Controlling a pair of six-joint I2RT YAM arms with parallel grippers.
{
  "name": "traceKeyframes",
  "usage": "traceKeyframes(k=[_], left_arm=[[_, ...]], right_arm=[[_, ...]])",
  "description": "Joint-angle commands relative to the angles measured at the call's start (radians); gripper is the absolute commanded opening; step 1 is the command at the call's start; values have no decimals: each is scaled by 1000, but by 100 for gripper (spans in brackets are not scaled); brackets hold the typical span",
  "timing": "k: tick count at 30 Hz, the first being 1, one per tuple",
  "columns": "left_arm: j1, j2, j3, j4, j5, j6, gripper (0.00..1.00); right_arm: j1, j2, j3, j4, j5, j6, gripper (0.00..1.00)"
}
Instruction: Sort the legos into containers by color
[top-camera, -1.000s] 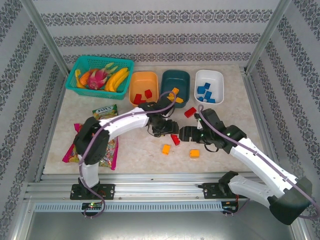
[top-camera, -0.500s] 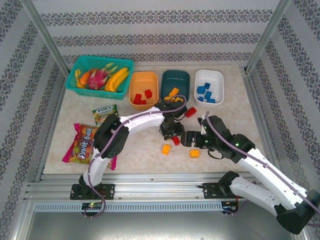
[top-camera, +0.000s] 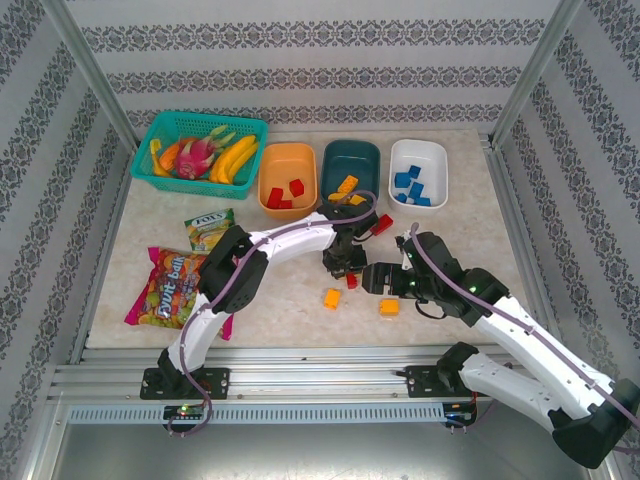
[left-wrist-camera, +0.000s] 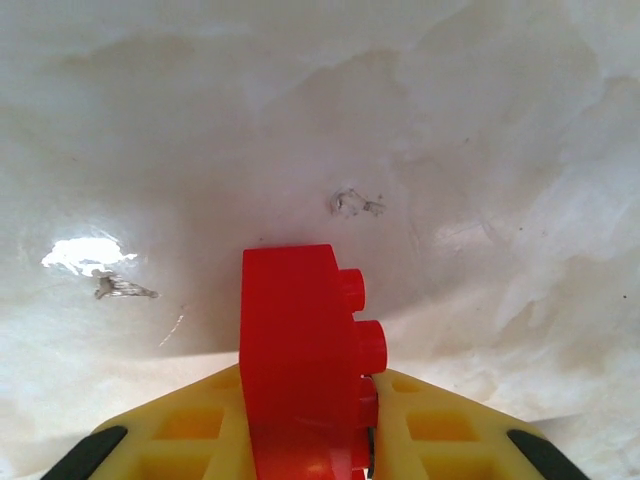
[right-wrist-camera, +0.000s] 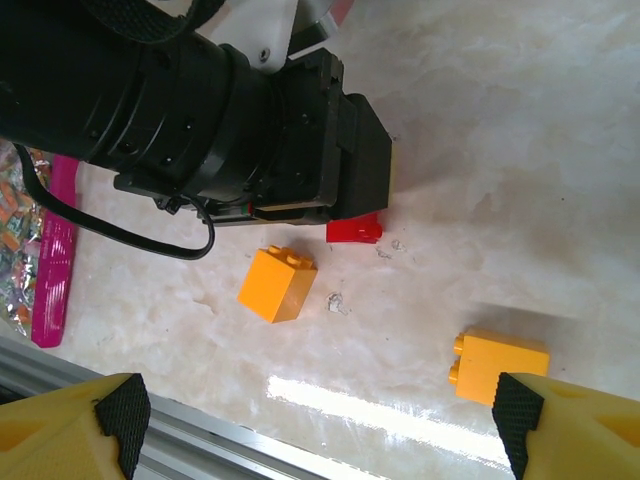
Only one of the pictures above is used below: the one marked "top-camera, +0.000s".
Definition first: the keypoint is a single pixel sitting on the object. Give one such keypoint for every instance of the aluminium frame post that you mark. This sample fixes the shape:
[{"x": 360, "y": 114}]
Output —
[
  {"x": 537, "y": 70},
  {"x": 90, "y": 70}
]

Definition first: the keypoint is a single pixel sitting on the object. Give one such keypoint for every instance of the dark teal plastic container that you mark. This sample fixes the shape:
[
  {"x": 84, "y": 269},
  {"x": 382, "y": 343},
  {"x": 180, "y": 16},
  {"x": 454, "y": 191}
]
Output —
[{"x": 350, "y": 160}]

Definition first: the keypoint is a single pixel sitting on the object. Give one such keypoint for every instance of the long orange lego brick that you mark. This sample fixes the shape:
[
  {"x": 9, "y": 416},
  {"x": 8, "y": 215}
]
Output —
[
  {"x": 347, "y": 184},
  {"x": 336, "y": 196}
]

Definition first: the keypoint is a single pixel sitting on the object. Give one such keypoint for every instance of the pink toy dragon fruit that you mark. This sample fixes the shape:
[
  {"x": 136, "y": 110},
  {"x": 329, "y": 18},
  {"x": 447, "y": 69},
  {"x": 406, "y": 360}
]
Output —
[{"x": 192, "y": 160}]

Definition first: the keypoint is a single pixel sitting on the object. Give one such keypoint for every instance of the small green candy bag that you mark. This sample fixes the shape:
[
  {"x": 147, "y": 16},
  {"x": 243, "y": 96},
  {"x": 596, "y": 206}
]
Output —
[{"x": 207, "y": 227}]

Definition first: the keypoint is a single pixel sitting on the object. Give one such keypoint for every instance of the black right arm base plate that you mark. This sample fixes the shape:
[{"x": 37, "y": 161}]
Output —
[{"x": 422, "y": 381}]

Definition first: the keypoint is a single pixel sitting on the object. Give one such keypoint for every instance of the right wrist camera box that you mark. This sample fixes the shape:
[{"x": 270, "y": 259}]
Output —
[{"x": 403, "y": 246}]

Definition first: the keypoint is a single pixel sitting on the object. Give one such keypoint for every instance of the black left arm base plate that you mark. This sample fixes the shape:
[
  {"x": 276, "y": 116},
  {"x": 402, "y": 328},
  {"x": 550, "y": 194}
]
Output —
[{"x": 215, "y": 382}]

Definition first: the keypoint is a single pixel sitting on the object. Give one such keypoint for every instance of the aluminium side rail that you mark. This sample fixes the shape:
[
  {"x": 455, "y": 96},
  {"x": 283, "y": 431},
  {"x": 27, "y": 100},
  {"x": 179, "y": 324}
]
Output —
[
  {"x": 515, "y": 225},
  {"x": 106, "y": 245}
]

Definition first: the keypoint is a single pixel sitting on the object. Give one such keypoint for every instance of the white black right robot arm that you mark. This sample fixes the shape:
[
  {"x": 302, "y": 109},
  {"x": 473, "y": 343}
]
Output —
[{"x": 520, "y": 345}]

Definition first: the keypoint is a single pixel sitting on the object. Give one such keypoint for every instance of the teal plastic mesh basket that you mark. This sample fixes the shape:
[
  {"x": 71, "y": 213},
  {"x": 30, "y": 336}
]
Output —
[{"x": 200, "y": 187}]

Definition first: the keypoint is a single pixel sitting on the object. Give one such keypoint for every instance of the right aluminium side rail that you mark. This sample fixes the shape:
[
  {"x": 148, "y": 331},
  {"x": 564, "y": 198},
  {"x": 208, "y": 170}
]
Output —
[{"x": 515, "y": 225}]

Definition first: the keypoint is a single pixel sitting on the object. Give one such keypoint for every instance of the white plastic container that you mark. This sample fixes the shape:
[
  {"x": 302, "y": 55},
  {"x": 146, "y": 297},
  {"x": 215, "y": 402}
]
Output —
[{"x": 430, "y": 155}]

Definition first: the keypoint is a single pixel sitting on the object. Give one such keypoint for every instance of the long red lego brick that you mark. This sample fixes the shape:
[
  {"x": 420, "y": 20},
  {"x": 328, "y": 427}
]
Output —
[
  {"x": 275, "y": 197},
  {"x": 351, "y": 281},
  {"x": 384, "y": 224}
]

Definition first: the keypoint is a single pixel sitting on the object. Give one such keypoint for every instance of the orange plastic container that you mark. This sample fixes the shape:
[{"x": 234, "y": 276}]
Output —
[{"x": 290, "y": 160}]

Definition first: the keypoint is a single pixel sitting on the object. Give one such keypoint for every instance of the left aluminium frame post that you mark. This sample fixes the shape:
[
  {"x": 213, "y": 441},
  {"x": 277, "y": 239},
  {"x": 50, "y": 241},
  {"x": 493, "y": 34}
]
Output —
[{"x": 90, "y": 70}]

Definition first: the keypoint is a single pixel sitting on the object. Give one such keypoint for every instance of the right aluminium frame post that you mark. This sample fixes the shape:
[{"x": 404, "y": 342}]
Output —
[{"x": 537, "y": 70}]

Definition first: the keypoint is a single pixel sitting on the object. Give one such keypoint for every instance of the orange toy fruit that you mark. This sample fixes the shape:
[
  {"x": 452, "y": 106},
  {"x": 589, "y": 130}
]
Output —
[{"x": 169, "y": 155}]

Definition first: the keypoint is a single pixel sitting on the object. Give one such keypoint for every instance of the yellow toy banana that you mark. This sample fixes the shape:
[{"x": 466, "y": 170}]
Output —
[
  {"x": 244, "y": 161},
  {"x": 232, "y": 156}
]

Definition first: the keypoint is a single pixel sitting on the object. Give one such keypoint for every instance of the square orange lego brick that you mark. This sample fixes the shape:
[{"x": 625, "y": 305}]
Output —
[
  {"x": 332, "y": 298},
  {"x": 389, "y": 307},
  {"x": 356, "y": 199}
]

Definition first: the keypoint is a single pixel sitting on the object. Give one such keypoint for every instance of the aluminium mounting rail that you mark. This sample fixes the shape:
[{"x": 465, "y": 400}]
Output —
[{"x": 310, "y": 372}]

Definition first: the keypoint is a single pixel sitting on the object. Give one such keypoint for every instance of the square red lego brick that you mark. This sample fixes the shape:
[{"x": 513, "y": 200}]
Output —
[
  {"x": 296, "y": 187},
  {"x": 287, "y": 204}
]

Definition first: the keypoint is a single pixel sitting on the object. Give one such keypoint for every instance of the small circuit board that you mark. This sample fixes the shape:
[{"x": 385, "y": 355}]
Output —
[
  {"x": 184, "y": 411},
  {"x": 461, "y": 414}
]

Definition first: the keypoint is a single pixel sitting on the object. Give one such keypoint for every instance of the left aluminium side rail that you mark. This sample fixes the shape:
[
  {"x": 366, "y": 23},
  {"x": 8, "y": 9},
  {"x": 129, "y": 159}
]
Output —
[{"x": 106, "y": 245}]

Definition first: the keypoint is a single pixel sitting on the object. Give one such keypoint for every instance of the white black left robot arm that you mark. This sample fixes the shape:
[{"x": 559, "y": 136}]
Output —
[{"x": 290, "y": 240}]

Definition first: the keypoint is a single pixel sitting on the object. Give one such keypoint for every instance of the left small circuit board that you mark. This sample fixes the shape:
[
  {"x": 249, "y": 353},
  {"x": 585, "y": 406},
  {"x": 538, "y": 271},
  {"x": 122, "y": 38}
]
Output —
[{"x": 184, "y": 411}]

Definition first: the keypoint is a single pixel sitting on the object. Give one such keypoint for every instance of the large colourful fruit candy bag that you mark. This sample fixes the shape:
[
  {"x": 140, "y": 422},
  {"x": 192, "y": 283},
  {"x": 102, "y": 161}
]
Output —
[{"x": 170, "y": 290}]

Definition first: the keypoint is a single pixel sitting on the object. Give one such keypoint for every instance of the small yellow toy fruit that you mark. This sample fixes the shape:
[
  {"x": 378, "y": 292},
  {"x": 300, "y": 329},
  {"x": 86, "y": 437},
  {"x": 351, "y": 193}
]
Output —
[{"x": 155, "y": 146}]

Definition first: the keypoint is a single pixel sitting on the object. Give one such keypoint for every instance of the right small circuit board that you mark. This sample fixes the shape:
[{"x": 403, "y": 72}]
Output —
[{"x": 461, "y": 414}]

